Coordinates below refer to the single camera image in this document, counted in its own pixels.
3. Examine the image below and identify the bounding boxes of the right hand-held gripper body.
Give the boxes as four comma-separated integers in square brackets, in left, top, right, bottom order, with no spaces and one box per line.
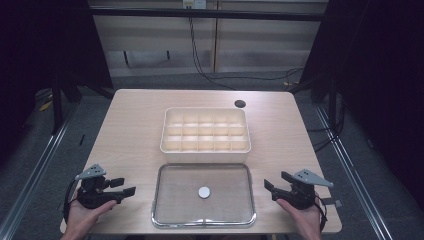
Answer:
[271,168,335,211]

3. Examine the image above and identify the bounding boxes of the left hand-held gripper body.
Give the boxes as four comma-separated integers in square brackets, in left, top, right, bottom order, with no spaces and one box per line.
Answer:
[74,163,125,210]

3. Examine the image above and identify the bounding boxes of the clear rectangular tray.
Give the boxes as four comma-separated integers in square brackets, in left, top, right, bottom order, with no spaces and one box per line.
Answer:
[151,162,258,230]

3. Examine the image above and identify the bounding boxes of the white compartment storage box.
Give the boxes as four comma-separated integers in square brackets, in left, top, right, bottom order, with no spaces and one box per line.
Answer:
[159,106,252,164]

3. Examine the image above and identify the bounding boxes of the person's right hand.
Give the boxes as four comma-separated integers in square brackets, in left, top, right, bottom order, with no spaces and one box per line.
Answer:
[276,198,323,240]

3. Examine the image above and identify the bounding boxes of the person's left hand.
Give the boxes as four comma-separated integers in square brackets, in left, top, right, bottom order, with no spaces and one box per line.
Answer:
[61,196,119,240]

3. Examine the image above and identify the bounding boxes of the grey tag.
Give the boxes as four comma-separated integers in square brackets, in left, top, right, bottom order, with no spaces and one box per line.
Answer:
[320,197,343,208]

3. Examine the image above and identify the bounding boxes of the black metal stand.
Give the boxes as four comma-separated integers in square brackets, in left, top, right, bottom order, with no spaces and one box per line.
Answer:
[50,74,64,136]

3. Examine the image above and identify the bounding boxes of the black curtain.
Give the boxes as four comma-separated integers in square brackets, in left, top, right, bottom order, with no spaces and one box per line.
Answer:
[289,0,424,211]
[0,0,114,168]

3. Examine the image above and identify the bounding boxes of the black horizontal metal beam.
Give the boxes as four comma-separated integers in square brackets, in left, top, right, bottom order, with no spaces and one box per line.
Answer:
[89,7,325,22]

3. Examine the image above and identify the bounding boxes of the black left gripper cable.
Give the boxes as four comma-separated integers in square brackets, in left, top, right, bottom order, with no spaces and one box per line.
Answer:
[62,179,80,224]

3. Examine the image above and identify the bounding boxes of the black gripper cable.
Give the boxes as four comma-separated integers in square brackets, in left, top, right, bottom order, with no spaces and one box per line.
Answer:
[62,179,80,224]
[313,195,329,233]

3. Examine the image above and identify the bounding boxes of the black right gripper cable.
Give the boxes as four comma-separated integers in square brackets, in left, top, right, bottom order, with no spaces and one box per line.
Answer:
[313,195,329,233]

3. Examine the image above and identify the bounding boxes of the aluminium floor rail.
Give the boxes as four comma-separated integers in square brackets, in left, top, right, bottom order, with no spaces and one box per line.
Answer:
[0,103,79,240]
[313,104,398,240]

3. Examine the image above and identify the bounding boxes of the black floor cables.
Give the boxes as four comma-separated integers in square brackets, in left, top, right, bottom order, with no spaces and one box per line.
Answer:
[305,93,348,154]

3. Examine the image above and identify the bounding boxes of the black hanging power cable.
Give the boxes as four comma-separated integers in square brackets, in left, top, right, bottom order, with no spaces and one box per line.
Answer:
[188,8,305,92]

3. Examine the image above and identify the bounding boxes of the white wall power outlet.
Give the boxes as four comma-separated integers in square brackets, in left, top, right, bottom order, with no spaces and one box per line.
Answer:
[182,0,208,10]

